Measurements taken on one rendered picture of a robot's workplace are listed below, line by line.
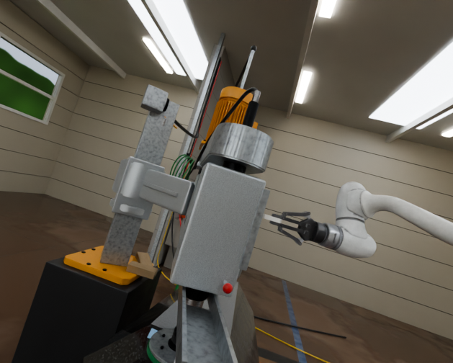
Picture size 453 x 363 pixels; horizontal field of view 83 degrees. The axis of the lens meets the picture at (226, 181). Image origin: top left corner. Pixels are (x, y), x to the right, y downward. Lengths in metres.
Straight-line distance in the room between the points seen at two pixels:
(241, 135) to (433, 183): 6.83
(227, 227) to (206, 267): 0.15
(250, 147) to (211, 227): 0.30
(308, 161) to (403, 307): 3.84
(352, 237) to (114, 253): 1.59
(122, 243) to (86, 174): 6.29
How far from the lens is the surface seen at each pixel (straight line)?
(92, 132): 8.39
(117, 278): 1.91
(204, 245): 0.88
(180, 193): 1.64
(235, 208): 0.87
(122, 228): 2.02
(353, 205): 1.07
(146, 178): 1.88
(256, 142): 0.87
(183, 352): 0.62
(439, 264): 7.57
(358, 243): 1.05
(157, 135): 1.99
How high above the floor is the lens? 1.49
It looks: 3 degrees up
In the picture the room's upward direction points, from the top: 17 degrees clockwise
